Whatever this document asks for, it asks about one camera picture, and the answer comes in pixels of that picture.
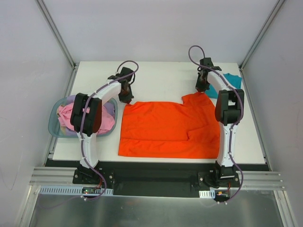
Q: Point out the left aluminium frame post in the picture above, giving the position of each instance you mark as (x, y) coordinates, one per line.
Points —
(55, 31)

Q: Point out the aluminium front rail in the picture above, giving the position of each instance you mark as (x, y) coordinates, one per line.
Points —
(252, 176)

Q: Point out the orange t shirt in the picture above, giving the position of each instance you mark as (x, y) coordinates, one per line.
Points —
(171, 130)

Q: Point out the pink t shirt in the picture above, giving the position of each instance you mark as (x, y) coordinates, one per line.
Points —
(64, 117)

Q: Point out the lavender t shirt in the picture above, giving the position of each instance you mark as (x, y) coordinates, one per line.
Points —
(110, 105)

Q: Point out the left white cable duct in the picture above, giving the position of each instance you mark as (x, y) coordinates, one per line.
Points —
(75, 191)

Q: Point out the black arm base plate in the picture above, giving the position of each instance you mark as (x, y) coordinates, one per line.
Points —
(153, 179)

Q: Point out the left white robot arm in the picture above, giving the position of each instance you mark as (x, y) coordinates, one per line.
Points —
(86, 115)

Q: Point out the translucent blue basket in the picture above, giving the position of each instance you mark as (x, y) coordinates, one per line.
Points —
(54, 125)

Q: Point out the folded teal t shirt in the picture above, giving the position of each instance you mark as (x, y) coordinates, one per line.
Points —
(220, 82)

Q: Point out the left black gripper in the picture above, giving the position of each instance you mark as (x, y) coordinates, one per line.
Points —
(125, 95)

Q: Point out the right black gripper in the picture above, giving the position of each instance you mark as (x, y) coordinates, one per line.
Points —
(201, 85)

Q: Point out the right aluminium frame post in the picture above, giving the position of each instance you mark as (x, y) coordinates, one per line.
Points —
(262, 32)

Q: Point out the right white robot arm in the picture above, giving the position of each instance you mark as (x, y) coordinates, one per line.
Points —
(229, 111)

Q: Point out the aluminium frame post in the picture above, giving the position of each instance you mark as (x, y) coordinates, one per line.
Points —
(55, 31)
(262, 32)

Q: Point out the right white cable duct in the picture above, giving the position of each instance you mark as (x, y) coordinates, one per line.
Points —
(207, 194)

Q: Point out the white cable duct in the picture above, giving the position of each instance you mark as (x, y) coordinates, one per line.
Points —
(75, 191)
(207, 194)

